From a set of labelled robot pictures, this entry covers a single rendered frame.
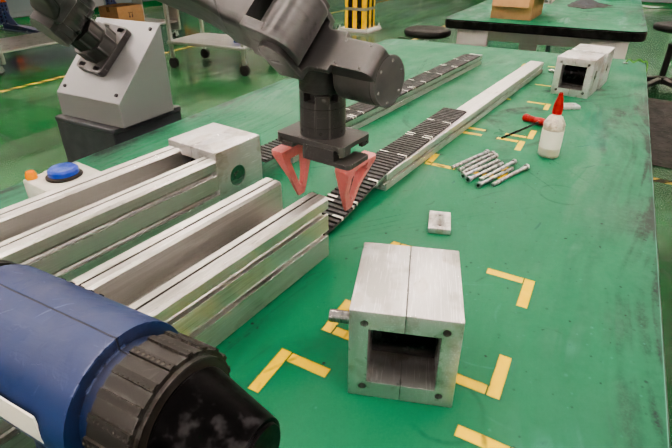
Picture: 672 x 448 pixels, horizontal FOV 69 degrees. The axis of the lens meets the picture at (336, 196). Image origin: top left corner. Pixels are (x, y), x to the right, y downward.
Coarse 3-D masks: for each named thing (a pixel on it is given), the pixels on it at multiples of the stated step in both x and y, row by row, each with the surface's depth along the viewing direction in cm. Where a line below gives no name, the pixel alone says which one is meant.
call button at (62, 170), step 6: (66, 162) 69; (54, 168) 67; (60, 168) 67; (66, 168) 67; (72, 168) 67; (78, 168) 68; (48, 174) 66; (54, 174) 66; (60, 174) 66; (66, 174) 66; (72, 174) 67
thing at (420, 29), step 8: (656, 24) 399; (664, 24) 396; (408, 32) 358; (416, 32) 353; (424, 32) 351; (432, 32) 350; (440, 32) 351; (448, 32) 356; (664, 64) 411; (664, 72) 413; (648, 80) 423; (656, 80) 412; (664, 80) 412
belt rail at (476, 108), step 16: (528, 64) 143; (512, 80) 127; (528, 80) 136; (480, 96) 114; (496, 96) 114; (480, 112) 109; (448, 128) 94; (464, 128) 101; (432, 144) 88; (416, 160) 86; (384, 176) 76; (400, 176) 80
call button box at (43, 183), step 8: (80, 168) 70; (88, 168) 70; (40, 176) 68; (72, 176) 67; (80, 176) 68; (24, 184) 67; (32, 184) 66; (40, 184) 66; (48, 184) 66; (56, 184) 66; (64, 184) 66; (32, 192) 67; (40, 192) 65
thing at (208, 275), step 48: (240, 192) 58; (192, 240) 51; (240, 240) 49; (288, 240) 53; (96, 288) 43; (144, 288) 47; (192, 288) 43; (240, 288) 48; (192, 336) 44; (0, 432) 31
